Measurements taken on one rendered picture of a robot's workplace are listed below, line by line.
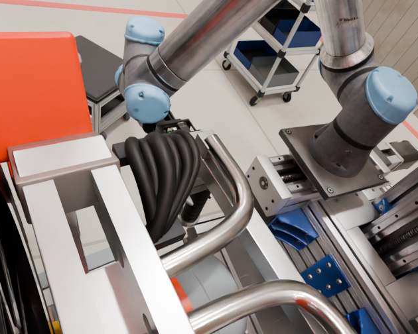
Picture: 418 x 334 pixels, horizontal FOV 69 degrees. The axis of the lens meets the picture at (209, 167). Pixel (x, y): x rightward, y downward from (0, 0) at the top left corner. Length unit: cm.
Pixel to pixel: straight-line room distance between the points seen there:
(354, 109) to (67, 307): 68
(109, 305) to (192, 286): 21
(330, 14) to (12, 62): 58
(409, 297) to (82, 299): 79
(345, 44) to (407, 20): 320
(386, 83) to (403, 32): 321
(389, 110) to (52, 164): 64
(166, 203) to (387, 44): 378
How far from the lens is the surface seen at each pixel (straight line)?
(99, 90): 152
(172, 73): 51
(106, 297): 22
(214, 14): 48
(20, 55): 26
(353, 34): 75
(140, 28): 63
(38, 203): 21
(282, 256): 40
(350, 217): 90
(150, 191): 34
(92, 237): 144
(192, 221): 62
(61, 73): 26
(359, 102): 74
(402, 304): 87
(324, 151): 79
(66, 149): 24
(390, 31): 401
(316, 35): 227
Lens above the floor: 130
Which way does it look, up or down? 48 degrees down
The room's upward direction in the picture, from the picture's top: 25 degrees clockwise
